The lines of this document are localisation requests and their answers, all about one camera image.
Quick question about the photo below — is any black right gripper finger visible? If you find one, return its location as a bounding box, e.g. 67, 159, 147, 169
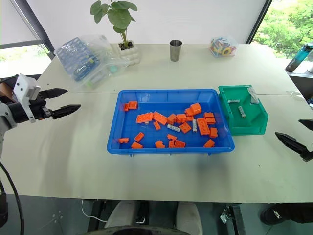
298, 119, 313, 130
275, 132, 310, 161

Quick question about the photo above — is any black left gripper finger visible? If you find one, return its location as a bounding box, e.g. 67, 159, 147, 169
50, 104, 82, 120
40, 88, 68, 100

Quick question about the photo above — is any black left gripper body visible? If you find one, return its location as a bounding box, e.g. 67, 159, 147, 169
28, 91, 53, 120

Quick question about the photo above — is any green plastic bin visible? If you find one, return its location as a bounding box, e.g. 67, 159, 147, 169
218, 84, 269, 137

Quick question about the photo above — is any clear container of colourful toys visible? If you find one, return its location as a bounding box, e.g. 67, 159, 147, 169
208, 34, 240, 59

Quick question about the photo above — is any black side table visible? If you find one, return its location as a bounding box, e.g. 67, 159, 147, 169
284, 68, 313, 109

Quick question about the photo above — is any blue plastic rack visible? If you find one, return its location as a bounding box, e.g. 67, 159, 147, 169
57, 37, 103, 83

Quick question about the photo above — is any clear plastic bag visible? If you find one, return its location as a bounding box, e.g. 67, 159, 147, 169
54, 34, 131, 91

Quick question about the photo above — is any clear label card holder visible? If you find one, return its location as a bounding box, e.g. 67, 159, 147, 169
247, 87, 259, 105

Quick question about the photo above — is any black shoe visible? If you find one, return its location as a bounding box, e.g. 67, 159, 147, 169
260, 202, 313, 226

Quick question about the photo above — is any dark teal water bottle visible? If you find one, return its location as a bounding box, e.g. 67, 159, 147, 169
285, 42, 313, 72

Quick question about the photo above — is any white bubbly plant pot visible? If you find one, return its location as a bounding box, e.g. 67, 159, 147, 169
116, 41, 143, 67

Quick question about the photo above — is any blue plastic tray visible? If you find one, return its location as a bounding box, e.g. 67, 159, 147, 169
106, 89, 236, 158

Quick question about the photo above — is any black metal table leg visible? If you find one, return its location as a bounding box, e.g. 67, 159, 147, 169
219, 205, 246, 235

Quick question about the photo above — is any green leafy plant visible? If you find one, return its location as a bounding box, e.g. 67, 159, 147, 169
90, 0, 138, 47

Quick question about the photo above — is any large orange block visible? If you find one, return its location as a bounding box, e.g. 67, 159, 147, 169
184, 102, 203, 117

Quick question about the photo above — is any orange square studded brick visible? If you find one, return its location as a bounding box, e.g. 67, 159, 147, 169
179, 122, 192, 135

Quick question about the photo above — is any white rounded shape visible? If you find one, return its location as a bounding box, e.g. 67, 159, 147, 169
104, 200, 137, 231
176, 202, 204, 235

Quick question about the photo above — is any metal cup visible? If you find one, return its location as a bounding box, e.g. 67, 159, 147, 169
169, 39, 183, 62

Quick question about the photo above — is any dark rounded shape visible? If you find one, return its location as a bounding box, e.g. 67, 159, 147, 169
87, 225, 190, 235

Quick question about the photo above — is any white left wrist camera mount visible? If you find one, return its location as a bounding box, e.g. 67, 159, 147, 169
12, 74, 42, 123

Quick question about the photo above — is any white cable on table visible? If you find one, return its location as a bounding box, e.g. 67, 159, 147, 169
285, 90, 304, 99

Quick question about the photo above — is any grey window frame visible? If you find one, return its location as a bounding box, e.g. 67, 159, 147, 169
0, 0, 56, 61

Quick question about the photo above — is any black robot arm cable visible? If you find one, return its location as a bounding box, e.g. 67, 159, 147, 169
0, 161, 25, 235

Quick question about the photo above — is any white cable under table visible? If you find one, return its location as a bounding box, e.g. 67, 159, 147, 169
81, 199, 109, 223

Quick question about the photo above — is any black window frame post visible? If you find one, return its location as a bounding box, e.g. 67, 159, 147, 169
244, 0, 273, 45

